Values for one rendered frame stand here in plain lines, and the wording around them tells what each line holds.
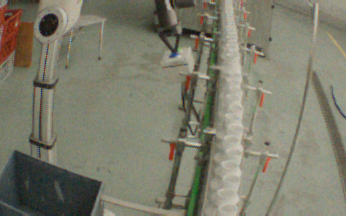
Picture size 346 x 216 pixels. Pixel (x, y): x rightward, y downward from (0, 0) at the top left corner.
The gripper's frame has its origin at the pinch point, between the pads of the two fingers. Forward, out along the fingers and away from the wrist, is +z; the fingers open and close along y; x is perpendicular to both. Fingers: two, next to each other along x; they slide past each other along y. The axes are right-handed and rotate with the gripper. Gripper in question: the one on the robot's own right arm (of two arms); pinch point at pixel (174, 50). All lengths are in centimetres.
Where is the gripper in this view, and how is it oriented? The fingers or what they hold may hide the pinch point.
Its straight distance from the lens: 177.3
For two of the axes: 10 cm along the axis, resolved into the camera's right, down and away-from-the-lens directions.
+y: 1.0, -3.7, 9.2
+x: -9.8, 1.3, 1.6
